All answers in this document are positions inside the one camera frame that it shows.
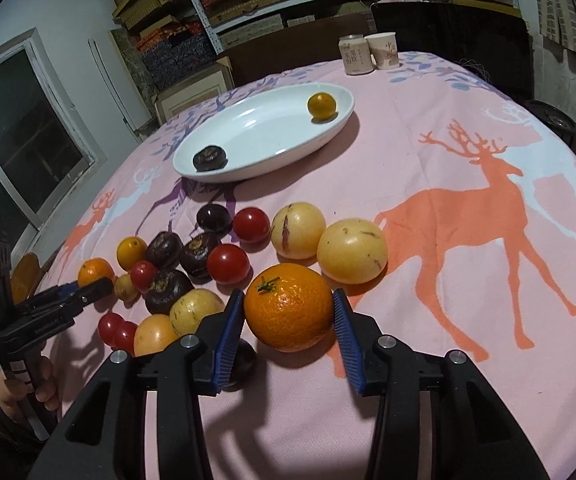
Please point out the pale yellow round fruit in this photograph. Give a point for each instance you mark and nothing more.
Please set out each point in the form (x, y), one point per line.
(352, 251)

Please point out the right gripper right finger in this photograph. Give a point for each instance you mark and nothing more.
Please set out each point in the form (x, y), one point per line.
(437, 413)

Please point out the left window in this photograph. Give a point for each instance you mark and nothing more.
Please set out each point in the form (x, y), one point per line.
(46, 150)

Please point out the small yellow tomato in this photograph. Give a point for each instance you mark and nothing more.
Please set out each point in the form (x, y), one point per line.
(131, 250)

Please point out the yellow orange tomato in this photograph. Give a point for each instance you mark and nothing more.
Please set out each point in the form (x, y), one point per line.
(322, 107)

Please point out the large orange mandarin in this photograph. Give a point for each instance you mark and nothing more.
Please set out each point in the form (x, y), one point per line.
(93, 270)

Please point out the person's left hand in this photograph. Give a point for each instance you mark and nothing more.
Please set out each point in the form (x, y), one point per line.
(13, 391)

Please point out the red cherry tomato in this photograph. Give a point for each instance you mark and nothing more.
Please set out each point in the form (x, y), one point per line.
(124, 335)

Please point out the dark purple plum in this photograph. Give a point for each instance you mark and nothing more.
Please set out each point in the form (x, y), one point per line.
(214, 218)

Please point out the wooden chair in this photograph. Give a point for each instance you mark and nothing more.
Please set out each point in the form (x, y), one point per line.
(25, 278)

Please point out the pink drink can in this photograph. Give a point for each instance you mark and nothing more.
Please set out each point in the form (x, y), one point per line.
(356, 55)

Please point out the black round stool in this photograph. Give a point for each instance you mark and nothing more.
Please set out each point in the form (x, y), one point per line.
(556, 120)

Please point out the dark brown board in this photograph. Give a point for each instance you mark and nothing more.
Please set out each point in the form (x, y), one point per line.
(293, 47)

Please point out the striped pepino melon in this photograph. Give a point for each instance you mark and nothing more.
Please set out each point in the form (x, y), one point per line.
(296, 230)
(188, 311)

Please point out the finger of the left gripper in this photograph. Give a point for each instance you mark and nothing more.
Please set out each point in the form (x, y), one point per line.
(49, 296)
(45, 322)

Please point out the pink deer tablecloth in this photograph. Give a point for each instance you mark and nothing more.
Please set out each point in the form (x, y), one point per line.
(445, 211)

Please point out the framed cardboard box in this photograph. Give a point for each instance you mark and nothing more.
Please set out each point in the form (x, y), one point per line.
(212, 81)

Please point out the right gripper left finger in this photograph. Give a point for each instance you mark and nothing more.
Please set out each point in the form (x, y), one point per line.
(102, 436)

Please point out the white oval plate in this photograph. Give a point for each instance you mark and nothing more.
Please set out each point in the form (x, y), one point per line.
(264, 133)

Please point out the paper cup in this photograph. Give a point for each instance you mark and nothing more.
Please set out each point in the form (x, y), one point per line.
(384, 50)

